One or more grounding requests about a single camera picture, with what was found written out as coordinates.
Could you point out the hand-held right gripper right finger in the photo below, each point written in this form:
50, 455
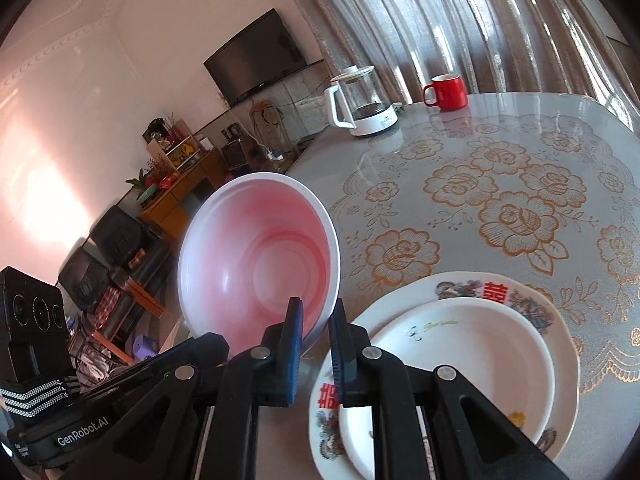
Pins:
340, 355

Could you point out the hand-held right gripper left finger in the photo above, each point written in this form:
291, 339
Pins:
295, 350

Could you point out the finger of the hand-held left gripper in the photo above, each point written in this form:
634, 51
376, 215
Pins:
145, 365

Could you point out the red plastic bowl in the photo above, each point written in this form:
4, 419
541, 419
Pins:
260, 260

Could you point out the small white plate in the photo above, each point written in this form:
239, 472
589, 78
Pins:
465, 360

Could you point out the large floral print plate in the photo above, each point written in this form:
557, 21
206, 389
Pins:
560, 340

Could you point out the purple plastic item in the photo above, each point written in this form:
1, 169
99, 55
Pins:
145, 347

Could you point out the black armchair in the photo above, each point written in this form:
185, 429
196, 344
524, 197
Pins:
120, 235
82, 280

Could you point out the wooden cabinet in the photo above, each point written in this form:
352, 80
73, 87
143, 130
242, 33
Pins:
170, 205

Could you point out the potted green plant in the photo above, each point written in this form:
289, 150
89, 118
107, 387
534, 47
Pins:
142, 185

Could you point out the floral lace table cover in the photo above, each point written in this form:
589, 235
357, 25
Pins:
450, 210

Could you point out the dark small appliance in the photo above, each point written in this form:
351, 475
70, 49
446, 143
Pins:
234, 155

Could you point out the cluttered wooden shelf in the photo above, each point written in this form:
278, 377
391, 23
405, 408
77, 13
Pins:
172, 145

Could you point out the white glass electric kettle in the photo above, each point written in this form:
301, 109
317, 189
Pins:
372, 122

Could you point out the glass fish tank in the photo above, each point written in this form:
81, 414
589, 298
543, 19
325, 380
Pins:
300, 105

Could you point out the red mug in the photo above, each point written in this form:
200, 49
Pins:
450, 94

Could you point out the black flat television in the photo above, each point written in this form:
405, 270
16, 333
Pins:
255, 57

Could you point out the grey sheer curtain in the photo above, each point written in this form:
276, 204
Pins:
450, 15

